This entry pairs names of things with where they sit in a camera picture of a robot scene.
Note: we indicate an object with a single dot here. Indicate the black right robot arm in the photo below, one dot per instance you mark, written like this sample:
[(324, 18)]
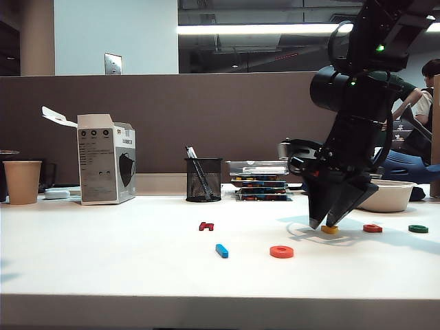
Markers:
[(343, 89)]

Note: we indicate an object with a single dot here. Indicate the yellow letter v magnet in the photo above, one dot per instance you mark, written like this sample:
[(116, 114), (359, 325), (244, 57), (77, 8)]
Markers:
[(330, 230)]

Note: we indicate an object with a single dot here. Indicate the white earbuds case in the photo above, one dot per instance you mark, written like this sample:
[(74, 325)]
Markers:
[(56, 194)]

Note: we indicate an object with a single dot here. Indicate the person in dark printed shirt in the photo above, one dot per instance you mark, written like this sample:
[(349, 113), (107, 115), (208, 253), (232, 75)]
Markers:
[(407, 86)]

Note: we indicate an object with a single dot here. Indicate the red letter h magnet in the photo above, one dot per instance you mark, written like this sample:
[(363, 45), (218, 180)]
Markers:
[(206, 226)]

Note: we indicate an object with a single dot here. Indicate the person in white shirt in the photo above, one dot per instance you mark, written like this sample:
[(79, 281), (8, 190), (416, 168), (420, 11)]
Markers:
[(426, 99)]

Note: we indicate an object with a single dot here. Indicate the black mesh pen holder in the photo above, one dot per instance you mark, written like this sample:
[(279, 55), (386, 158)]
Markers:
[(204, 182)]

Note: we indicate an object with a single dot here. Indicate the white face mask box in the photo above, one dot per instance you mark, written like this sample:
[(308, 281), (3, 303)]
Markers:
[(99, 165)]

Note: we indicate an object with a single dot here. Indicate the ceiling light strip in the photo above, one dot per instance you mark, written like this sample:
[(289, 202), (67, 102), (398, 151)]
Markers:
[(258, 29)]

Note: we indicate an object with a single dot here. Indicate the white oval paper bowl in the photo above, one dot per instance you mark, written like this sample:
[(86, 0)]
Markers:
[(392, 199)]

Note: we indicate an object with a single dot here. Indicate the clear plastic tray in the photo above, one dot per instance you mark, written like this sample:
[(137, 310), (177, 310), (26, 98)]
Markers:
[(254, 164)]

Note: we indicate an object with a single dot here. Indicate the brown cardboard box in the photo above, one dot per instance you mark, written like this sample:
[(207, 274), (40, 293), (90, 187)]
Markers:
[(436, 137)]

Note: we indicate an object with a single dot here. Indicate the black chair back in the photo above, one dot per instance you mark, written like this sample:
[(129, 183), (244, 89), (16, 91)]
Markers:
[(417, 137)]

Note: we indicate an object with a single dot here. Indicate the green letter e magnet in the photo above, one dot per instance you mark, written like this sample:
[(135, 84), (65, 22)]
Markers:
[(418, 229)]

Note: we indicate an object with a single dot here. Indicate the metal wall plate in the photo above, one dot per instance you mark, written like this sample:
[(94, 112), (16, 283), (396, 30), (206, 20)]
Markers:
[(113, 63)]

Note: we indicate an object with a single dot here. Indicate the dark monitor screen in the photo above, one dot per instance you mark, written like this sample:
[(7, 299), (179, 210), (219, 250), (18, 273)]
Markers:
[(402, 130)]

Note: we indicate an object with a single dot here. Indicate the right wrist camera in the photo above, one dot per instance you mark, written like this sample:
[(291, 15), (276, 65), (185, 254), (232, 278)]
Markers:
[(287, 149)]

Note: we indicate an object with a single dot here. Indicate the orange letter o magnet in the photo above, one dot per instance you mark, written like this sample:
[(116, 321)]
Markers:
[(275, 252)]

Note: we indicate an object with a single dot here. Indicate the blue letter l magnet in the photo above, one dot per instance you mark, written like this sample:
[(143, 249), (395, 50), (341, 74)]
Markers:
[(222, 251)]

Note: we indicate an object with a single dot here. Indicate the brown paper cup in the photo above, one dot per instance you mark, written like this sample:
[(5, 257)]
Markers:
[(22, 182)]

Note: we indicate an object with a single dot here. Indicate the brown desk partition panel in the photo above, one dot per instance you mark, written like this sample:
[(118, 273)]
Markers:
[(206, 113)]

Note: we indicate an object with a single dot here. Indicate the black pen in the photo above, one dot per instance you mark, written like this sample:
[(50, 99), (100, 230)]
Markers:
[(189, 152)]

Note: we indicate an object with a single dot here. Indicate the orange-red letter a magnet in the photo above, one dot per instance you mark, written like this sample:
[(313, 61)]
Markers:
[(373, 229)]

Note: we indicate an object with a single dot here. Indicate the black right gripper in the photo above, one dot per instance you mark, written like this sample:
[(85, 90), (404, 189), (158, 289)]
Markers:
[(354, 148)]

